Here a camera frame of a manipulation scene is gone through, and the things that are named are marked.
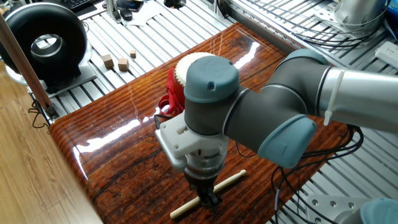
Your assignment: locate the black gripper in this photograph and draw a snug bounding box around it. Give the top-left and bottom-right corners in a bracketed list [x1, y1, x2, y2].
[183, 170, 223, 208]

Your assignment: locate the pale wooden drumstick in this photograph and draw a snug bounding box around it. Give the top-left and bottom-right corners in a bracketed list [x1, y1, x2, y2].
[169, 169, 248, 220]

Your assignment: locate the red drum white skin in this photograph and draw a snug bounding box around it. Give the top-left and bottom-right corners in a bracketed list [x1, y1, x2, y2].
[172, 52, 217, 105]

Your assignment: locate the glossy wood grain board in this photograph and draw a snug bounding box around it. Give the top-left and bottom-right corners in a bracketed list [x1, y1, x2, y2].
[49, 21, 352, 224]

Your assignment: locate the medium wooden cube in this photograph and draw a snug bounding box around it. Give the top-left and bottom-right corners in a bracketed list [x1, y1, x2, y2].
[117, 58, 130, 72]

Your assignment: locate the large wooden cube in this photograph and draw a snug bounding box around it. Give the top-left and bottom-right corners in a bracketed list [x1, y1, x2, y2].
[101, 54, 115, 70]

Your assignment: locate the white paper sheet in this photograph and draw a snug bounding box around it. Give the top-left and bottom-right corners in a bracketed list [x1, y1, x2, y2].
[124, 1, 170, 27]

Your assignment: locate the small black device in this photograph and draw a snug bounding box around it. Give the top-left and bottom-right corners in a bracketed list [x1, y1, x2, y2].
[164, 0, 187, 9]

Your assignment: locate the black computer mouse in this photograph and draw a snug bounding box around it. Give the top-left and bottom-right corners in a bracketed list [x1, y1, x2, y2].
[119, 8, 134, 22]

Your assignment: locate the black smartphone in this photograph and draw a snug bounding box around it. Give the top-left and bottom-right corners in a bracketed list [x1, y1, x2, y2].
[116, 0, 144, 12]

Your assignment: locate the black keyboard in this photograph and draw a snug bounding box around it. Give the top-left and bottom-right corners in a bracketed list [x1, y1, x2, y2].
[60, 0, 94, 10]

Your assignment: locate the white power strip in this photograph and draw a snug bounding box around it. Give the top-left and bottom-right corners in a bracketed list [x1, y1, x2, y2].
[374, 40, 398, 70]

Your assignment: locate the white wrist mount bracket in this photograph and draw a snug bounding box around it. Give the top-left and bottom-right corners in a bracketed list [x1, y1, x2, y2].
[160, 111, 230, 159]

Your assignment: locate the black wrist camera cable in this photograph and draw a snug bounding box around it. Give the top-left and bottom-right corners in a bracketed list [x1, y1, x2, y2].
[154, 113, 171, 130]

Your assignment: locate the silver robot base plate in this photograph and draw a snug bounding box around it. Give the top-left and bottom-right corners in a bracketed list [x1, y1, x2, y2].
[306, 194, 371, 224]

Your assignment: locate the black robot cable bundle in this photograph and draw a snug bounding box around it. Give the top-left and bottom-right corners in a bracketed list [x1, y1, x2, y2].
[270, 124, 364, 224]

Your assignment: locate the thin black floor cable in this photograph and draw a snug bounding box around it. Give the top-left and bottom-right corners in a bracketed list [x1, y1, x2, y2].
[27, 98, 50, 130]

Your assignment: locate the short aluminium post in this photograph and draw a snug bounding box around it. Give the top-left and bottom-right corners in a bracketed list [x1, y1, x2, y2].
[105, 0, 122, 24]

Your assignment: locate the diagonal frame strut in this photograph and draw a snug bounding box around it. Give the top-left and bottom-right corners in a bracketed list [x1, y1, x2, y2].
[0, 14, 60, 121]

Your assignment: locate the silver pedestal with plate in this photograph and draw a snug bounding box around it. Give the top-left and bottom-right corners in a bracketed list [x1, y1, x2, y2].
[313, 0, 389, 35]

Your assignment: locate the black ring device white base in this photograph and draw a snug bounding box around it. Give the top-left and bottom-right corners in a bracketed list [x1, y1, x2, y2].
[0, 2, 98, 97]

